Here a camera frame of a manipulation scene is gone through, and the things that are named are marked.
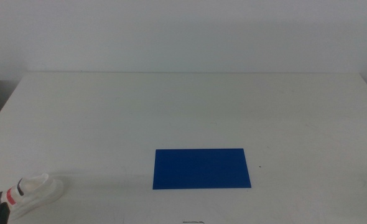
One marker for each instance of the white shoe with red stripe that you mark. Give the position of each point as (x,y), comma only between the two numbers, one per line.
(35,189)

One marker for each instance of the blue rectangular mat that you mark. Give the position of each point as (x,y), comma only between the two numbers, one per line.
(202,169)

